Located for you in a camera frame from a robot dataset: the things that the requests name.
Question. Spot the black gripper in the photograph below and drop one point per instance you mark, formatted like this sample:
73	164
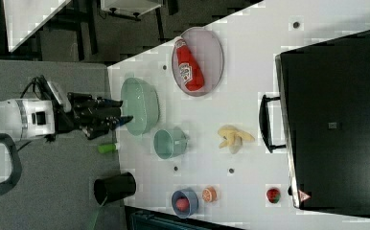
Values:
85	113

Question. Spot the plush peeled banana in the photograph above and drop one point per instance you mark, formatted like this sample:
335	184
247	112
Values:
232	138

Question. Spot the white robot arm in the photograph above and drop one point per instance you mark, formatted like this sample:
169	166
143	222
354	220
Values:
31	119

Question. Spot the green mug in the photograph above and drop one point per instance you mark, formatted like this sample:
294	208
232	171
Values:
170	142

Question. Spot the green cylinder object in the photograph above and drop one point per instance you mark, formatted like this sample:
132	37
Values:
106	148

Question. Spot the green perforated colander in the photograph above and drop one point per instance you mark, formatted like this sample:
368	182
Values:
141	102

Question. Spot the black cup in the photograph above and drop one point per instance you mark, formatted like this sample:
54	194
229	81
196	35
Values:
114	188

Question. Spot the red plush ketchup bottle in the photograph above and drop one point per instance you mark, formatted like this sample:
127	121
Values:
189	70

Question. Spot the white cabinet on casters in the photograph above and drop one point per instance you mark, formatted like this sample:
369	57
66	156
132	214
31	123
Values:
130	9

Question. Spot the red toy in bowl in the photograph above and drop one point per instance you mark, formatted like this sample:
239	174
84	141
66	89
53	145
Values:
182	204

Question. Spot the blue bowl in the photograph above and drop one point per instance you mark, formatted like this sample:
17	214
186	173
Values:
191	195

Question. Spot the purple round plate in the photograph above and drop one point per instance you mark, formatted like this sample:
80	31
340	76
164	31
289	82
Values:
205	46

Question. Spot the white side table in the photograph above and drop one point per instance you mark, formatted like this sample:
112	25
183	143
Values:
24	17

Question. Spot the toy orange slice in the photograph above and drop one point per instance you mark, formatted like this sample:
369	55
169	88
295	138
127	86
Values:
209	194

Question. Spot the toy strawberry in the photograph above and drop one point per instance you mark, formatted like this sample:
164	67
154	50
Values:
273	195

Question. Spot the black toaster oven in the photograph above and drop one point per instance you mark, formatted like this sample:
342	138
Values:
324	94

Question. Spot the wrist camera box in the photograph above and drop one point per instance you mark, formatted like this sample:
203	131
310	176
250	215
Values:
58	94

